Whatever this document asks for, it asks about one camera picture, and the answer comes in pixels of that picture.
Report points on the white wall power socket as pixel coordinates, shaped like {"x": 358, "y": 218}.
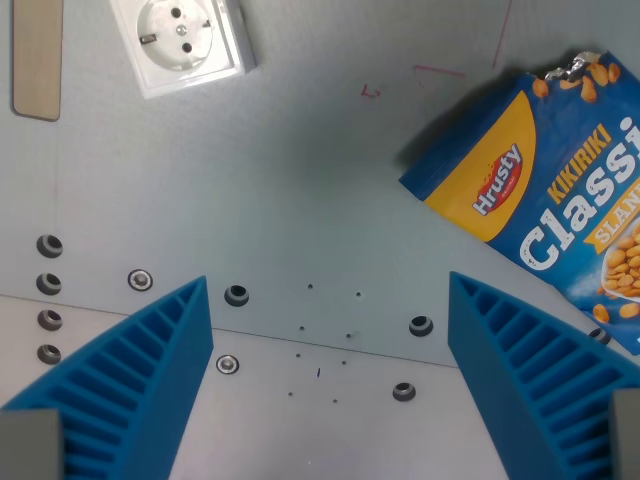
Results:
{"x": 182, "y": 40}

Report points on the blue Hrusty peanut bag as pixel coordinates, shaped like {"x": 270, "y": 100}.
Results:
{"x": 555, "y": 180}

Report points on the light wooden board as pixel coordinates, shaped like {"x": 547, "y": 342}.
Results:
{"x": 36, "y": 60}

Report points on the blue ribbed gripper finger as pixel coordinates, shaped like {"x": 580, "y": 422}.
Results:
{"x": 535, "y": 380}
{"x": 125, "y": 370}

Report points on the silver hex screw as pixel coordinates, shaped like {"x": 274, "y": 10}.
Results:
{"x": 140, "y": 280}
{"x": 227, "y": 364}

